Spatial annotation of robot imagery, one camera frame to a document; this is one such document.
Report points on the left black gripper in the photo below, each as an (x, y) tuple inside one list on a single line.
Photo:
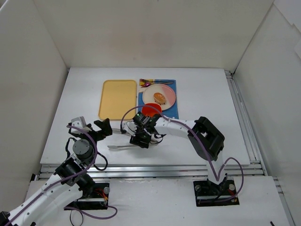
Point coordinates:
[(98, 131)]

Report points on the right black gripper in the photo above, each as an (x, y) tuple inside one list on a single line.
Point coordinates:
[(139, 141)]

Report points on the metal tongs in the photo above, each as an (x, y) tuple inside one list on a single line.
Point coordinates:
[(117, 131)]

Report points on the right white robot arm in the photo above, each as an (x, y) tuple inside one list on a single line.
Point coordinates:
[(206, 139)]

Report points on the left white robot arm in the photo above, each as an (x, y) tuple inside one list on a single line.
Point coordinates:
[(69, 182)]

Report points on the orange bowl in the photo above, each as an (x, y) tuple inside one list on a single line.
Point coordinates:
[(151, 109)]

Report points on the yellow tray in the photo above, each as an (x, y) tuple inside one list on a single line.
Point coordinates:
[(118, 96)]

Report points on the blue placemat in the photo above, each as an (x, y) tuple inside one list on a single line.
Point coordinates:
[(172, 112)]

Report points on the pink and white plate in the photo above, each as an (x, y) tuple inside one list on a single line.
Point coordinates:
[(167, 91)]

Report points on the cutlery on placemat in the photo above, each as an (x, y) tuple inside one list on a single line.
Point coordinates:
[(146, 83)]

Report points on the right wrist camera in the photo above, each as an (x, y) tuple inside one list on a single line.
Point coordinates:
[(130, 127)]

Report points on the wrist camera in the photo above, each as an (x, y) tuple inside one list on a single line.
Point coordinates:
[(79, 122), (130, 127)]

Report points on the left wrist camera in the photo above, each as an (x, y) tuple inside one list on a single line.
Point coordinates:
[(79, 122)]

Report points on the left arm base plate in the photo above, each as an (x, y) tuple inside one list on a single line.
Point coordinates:
[(97, 200)]

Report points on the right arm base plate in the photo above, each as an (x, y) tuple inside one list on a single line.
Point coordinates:
[(208, 194)]

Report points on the aluminium rail frame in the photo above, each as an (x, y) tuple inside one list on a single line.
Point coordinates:
[(154, 187)]

